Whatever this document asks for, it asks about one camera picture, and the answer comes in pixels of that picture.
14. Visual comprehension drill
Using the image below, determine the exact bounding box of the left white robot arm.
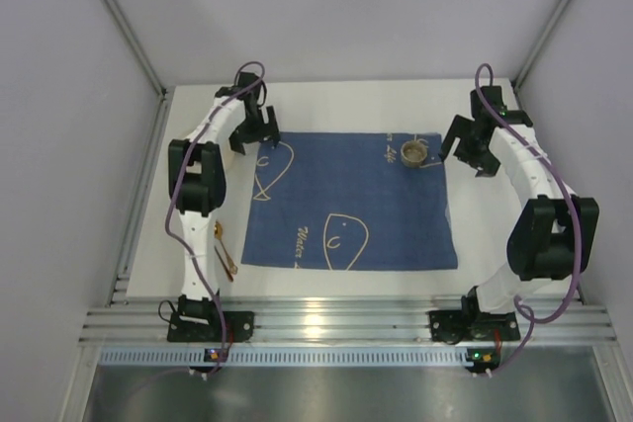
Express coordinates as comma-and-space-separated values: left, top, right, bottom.
164, 69, 280, 302

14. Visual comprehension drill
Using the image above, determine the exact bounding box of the small beige ceramic cup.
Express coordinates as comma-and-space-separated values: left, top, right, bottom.
400, 140, 428, 168

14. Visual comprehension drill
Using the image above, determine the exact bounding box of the rose gold fork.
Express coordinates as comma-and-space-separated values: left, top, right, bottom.
214, 247, 233, 283

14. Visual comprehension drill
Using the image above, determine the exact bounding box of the gold spoon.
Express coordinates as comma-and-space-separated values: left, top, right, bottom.
214, 220, 238, 280

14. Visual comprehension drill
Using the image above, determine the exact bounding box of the cream ceramic plate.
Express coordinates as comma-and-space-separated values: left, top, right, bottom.
224, 143, 236, 170

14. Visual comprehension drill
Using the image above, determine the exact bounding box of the left aluminium frame post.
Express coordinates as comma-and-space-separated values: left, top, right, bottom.
73, 0, 169, 97

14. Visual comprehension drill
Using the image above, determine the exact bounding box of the aluminium frame post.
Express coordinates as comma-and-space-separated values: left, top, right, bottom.
73, 0, 169, 97
510, 0, 574, 95

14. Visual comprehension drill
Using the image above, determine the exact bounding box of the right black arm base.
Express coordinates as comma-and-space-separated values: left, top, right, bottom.
428, 309, 520, 345

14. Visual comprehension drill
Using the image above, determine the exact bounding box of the blue fish pattern placemat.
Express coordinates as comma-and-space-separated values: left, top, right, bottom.
241, 131, 458, 272

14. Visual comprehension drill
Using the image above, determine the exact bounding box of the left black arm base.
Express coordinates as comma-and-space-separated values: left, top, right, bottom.
166, 311, 255, 343

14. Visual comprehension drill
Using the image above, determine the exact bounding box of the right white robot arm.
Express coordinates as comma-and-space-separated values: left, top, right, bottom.
439, 85, 599, 319

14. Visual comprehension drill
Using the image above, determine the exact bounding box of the slotted grey cable duct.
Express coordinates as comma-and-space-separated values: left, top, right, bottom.
99, 346, 498, 368

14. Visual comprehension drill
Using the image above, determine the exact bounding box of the right aluminium frame post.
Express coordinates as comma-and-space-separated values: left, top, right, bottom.
510, 0, 574, 95

